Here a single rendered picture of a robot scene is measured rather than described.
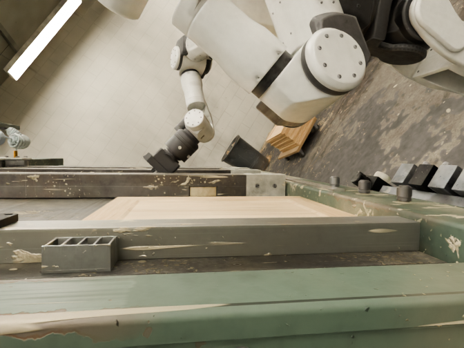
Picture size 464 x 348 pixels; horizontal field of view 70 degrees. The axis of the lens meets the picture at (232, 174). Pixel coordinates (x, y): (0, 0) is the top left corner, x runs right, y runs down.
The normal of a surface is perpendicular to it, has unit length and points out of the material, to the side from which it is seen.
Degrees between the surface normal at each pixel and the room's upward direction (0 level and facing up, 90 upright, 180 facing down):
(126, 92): 90
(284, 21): 46
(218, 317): 82
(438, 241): 32
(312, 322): 90
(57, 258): 89
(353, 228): 90
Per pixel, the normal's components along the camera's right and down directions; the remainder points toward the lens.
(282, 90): -0.29, 0.49
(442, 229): -0.99, 0.00
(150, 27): 0.25, -0.11
